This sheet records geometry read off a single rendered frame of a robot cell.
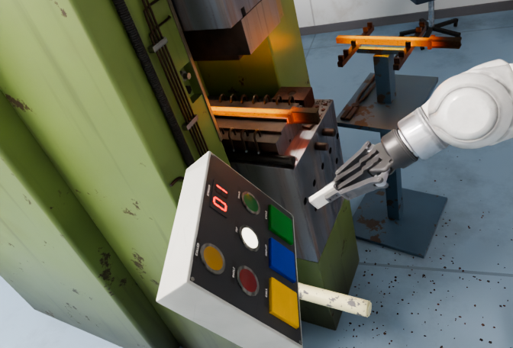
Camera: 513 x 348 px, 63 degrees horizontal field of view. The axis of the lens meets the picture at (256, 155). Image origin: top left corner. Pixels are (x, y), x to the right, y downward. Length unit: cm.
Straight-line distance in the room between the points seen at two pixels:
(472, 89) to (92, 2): 69
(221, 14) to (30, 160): 69
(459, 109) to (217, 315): 49
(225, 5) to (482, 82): 61
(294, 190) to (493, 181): 144
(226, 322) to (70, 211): 82
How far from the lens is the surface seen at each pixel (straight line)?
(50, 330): 257
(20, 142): 134
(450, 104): 62
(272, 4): 123
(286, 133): 132
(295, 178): 127
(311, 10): 438
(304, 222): 141
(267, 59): 155
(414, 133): 82
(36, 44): 106
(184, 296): 72
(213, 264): 74
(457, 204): 239
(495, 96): 62
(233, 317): 76
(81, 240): 152
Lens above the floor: 171
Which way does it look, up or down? 36 degrees down
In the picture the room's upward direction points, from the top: 18 degrees counter-clockwise
